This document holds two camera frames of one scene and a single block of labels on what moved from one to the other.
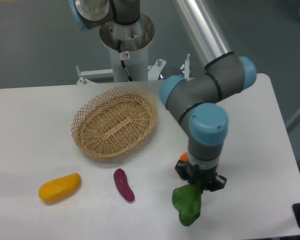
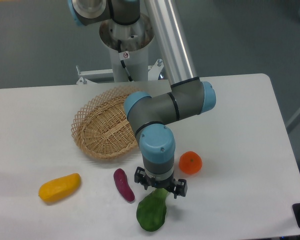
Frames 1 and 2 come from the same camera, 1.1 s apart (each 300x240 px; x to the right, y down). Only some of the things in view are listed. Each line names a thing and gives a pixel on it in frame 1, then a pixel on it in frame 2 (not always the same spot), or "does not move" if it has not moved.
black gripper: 204,176 → 180,189
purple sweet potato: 121,181 does not move
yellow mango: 59,188 does not move
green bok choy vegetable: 187,201 → 151,210
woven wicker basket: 113,122 does not move
